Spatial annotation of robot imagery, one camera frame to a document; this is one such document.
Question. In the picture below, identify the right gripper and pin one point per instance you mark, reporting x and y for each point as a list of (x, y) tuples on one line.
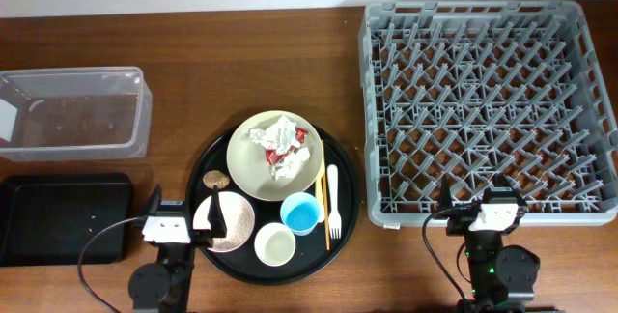
[(483, 199)]

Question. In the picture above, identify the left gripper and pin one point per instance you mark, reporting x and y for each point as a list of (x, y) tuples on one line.
[(181, 207)]

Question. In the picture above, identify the brown cookie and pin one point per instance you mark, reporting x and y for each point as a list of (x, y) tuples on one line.
[(215, 179)]

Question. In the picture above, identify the small pink plate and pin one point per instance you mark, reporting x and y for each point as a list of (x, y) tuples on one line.
[(240, 221)]

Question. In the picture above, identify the white cup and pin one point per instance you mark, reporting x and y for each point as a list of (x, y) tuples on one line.
[(275, 244)]

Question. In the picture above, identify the red snack wrapper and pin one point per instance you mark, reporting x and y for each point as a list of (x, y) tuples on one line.
[(272, 157)]

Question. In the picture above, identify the small white tissue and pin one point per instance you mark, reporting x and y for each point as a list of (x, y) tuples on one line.
[(290, 164)]

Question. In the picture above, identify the white napkin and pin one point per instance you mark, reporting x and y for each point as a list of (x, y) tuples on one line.
[(280, 137)]

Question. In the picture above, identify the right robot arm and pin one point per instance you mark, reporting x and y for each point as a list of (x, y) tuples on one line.
[(501, 277)]

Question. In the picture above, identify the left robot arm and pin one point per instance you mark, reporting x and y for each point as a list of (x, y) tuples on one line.
[(164, 284)]

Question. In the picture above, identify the grey dishwasher rack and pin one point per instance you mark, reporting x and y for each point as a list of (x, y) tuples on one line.
[(463, 91)]

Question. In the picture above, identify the clear plastic waste bin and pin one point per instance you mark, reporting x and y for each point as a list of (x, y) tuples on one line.
[(77, 113)]

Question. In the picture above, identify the large beige plate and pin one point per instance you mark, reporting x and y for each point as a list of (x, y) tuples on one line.
[(247, 163)]

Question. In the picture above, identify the round black serving tray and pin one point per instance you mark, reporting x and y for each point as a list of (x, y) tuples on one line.
[(311, 254)]

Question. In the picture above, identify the blue cup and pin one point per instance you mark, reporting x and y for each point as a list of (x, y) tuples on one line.
[(300, 212)]

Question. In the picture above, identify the black rectangular tray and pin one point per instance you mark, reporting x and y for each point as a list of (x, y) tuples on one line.
[(47, 220)]

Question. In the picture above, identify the white plastic fork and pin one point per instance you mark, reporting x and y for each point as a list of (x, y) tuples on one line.
[(334, 218)]

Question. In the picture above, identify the orange chopstick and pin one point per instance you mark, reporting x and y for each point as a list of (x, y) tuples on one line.
[(325, 207)]

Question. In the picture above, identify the white label on bin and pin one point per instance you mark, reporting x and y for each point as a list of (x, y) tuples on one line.
[(8, 114)]

